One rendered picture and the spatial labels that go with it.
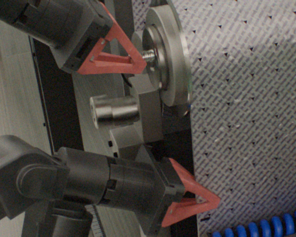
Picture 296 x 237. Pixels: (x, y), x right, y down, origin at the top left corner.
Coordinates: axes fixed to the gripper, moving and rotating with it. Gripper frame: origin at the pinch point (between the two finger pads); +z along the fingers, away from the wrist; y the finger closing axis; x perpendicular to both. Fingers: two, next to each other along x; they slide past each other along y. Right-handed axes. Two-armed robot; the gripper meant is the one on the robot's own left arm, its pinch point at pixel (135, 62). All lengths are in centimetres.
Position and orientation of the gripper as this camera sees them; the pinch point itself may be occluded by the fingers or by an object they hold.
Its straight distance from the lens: 71.0
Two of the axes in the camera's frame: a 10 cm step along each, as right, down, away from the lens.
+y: 3.0, 4.8, -8.2
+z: 7.7, 3.9, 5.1
